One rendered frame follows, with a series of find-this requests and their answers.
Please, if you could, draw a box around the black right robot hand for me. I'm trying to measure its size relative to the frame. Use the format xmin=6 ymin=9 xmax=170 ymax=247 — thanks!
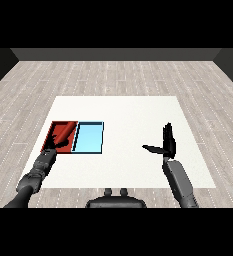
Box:
xmin=141 ymin=122 xmax=177 ymax=164

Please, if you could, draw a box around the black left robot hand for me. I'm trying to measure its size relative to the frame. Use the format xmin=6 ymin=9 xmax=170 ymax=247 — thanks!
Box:
xmin=43 ymin=133 xmax=71 ymax=153

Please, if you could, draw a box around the small red can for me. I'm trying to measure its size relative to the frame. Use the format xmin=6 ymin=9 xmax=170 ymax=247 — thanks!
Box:
xmin=55 ymin=121 xmax=77 ymax=144

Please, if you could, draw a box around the red shallow open box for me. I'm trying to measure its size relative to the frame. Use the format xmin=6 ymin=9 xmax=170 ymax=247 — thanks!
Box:
xmin=41 ymin=120 xmax=79 ymax=155

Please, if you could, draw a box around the light blue shallow open box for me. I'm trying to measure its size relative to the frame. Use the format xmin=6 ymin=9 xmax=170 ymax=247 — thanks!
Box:
xmin=70 ymin=121 xmax=105 ymax=155

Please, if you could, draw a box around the dark grey robot body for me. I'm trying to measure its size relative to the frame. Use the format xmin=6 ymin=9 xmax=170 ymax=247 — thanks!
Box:
xmin=85 ymin=188 xmax=148 ymax=209

